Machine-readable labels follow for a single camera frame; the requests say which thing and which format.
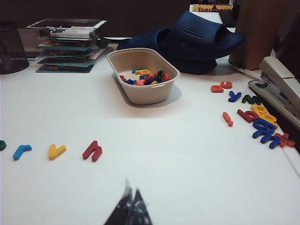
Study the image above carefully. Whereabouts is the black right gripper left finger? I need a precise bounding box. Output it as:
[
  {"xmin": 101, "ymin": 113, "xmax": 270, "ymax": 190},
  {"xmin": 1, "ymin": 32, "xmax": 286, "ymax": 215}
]
[{"xmin": 103, "ymin": 177, "xmax": 133, "ymax": 225}]

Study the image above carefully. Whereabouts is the blue letter g magnet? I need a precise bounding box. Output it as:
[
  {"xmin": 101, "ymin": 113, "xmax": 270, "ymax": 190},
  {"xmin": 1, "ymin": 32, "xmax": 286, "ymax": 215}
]
[{"xmin": 252, "ymin": 120, "xmax": 276, "ymax": 139}]

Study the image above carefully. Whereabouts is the orange letter i magnet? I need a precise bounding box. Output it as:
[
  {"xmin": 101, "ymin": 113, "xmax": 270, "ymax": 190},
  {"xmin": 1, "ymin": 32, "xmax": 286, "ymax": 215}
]
[{"xmin": 222, "ymin": 112, "xmax": 234, "ymax": 128}]

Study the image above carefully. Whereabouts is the blue letter h magnet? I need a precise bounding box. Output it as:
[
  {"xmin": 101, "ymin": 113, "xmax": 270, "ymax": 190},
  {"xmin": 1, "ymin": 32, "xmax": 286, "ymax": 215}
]
[{"xmin": 260, "ymin": 131, "xmax": 281, "ymax": 150}]

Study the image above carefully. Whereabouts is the red letter h magnet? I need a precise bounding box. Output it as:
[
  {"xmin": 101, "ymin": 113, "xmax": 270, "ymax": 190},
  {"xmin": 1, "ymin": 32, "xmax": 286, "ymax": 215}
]
[{"xmin": 82, "ymin": 140, "xmax": 103, "ymax": 162}]

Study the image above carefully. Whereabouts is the green letter m magnet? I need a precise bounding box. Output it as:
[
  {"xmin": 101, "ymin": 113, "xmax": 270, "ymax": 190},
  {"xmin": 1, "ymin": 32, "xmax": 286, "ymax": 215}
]
[{"xmin": 241, "ymin": 94, "xmax": 262, "ymax": 105}]

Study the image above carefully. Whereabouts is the black mesh pen holder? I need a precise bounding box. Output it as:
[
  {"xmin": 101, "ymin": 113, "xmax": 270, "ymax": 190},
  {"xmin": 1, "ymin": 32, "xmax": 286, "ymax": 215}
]
[{"xmin": 0, "ymin": 22, "xmax": 30, "ymax": 75}]

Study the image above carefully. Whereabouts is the blue bag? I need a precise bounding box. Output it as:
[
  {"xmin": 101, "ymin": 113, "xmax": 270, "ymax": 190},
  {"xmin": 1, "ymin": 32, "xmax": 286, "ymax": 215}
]
[{"xmin": 157, "ymin": 10, "xmax": 246, "ymax": 68}]

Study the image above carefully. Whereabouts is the letter magnet card pack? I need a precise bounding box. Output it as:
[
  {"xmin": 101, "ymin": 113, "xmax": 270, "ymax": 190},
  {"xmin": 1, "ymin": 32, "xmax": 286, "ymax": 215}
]
[
  {"xmin": 37, "ymin": 41, "xmax": 98, "ymax": 51},
  {"xmin": 37, "ymin": 57, "xmax": 96, "ymax": 66},
  {"xmin": 35, "ymin": 64, "xmax": 95, "ymax": 74},
  {"xmin": 38, "ymin": 46, "xmax": 113, "ymax": 59}
]

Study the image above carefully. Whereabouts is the clear plastic tray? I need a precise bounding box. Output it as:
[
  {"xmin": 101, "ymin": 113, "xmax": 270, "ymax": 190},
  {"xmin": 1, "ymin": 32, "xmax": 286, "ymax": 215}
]
[{"xmin": 26, "ymin": 18, "xmax": 107, "ymax": 42}]

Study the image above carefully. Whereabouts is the blue letter y magnet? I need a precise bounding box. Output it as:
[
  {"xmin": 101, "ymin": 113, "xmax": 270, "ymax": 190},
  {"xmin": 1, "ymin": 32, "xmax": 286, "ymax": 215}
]
[{"xmin": 228, "ymin": 91, "xmax": 242, "ymax": 103}]

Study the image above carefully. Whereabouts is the yellow letter v magnet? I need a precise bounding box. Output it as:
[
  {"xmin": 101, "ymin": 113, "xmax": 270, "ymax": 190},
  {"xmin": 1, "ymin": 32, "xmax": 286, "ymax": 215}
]
[{"xmin": 48, "ymin": 144, "xmax": 67, "ymax": 161}]

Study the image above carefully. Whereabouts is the grey stapler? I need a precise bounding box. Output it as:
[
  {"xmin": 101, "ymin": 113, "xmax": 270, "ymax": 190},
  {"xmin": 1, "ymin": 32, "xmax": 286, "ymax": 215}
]
[{"xmin": 247, "ymin": 55, "xmax": 300, "ymax": 131}]

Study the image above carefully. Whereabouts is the red letter b magnet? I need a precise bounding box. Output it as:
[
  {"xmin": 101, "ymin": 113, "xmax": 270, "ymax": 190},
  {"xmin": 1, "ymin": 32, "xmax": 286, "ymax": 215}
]
[{"xmin": 237, "ymin": 109, "xmax": 260, "ymax": 124}]

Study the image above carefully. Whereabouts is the brown desk partition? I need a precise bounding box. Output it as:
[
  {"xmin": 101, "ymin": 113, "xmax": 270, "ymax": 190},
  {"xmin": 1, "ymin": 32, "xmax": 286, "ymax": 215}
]
[{"xmin": 0, "ymin": 0, "xmax": 191, "ymax": 42}]

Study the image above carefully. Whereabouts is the brown wooden box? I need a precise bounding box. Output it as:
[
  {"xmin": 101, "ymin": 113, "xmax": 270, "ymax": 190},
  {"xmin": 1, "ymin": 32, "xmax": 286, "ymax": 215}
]
[{"xmin": 228, "ymin": 0, "xmax": 284, "ymax": 71}]

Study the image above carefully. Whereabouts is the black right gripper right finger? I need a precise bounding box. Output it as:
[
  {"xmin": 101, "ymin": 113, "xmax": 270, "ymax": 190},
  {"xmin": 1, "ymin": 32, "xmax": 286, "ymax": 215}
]
[{"xmin": 128, "ymin": 187, "xmax": 153, "ymax": 225}]

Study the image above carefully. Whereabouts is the white marker pen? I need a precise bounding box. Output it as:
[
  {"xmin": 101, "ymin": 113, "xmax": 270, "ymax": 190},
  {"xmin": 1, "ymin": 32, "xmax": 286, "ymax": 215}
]
[{"xmin": 38, "ymin": 26, "xmax": 98, "ymax": 40}]

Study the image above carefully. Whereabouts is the white box with yellow label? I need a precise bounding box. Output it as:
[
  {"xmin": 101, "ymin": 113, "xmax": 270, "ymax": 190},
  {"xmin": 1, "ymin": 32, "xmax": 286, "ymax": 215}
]
[{"xmin": 189, "ymin": 0, "xmax": 235, "ymax": 23}]

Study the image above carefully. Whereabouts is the beige pulp tray bowl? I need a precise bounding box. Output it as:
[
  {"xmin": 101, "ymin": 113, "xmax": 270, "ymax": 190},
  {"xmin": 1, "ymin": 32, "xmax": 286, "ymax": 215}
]
[{"xmin": 106, "ymin": 48, "xmax": 181, "ymax": 105}]

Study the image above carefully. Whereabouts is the blue letter r magnet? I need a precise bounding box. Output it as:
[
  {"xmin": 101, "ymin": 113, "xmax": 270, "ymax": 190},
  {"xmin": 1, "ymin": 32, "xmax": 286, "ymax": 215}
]
[{"xmin": 13, "ymin": 144, "xmax": 32, "ymax": 161}]

